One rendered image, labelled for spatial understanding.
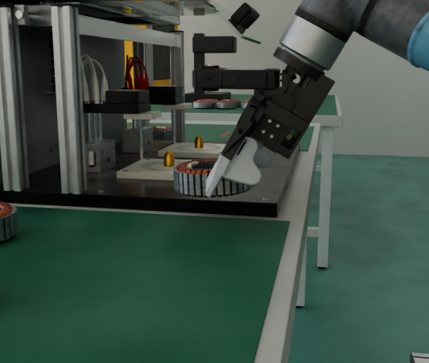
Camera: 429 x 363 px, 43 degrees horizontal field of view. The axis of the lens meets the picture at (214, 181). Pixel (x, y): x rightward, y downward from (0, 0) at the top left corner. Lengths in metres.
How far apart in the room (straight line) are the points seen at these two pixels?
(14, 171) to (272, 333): 0.57
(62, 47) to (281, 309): 0.53
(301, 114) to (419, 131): 5.71
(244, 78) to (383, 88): 5.63
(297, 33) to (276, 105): 0.09
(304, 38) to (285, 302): 0.32
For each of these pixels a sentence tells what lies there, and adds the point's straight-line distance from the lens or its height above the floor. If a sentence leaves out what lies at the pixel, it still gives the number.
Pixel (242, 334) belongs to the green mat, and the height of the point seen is 0.75.
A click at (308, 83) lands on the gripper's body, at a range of 0.71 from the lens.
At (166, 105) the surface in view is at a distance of 1.24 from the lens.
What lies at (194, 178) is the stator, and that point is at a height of 0.82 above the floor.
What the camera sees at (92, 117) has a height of 0.87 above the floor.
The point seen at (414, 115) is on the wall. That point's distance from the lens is 6.38.
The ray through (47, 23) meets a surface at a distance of 0.95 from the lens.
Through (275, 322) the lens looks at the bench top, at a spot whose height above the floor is 0.75.
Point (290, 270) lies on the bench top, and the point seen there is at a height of 0.75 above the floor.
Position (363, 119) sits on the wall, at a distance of 6.33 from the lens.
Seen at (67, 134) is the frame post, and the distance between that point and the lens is 0.87.
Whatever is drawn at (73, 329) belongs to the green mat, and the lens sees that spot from 0.48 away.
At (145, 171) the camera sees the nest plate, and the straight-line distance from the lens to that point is 0.97.
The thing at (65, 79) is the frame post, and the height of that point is 0.94.
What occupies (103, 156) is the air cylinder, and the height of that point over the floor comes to 0.80.
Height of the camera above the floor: 0.96
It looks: 12 degrees down
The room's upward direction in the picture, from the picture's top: straight up
